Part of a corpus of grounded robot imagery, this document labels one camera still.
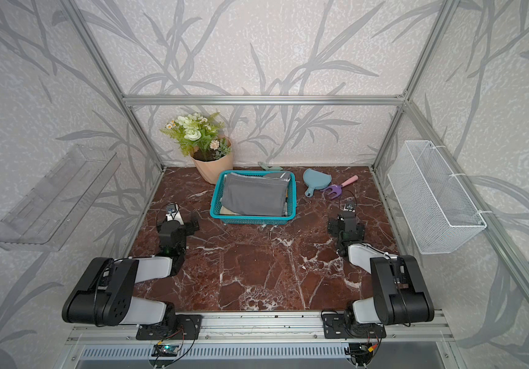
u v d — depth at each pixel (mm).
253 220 940
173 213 766
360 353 713
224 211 951
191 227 857
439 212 597
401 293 423
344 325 724
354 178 1150
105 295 438
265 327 752
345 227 707
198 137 912
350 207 806
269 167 1195
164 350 705
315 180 1157
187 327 740
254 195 954
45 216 655
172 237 679
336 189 1118
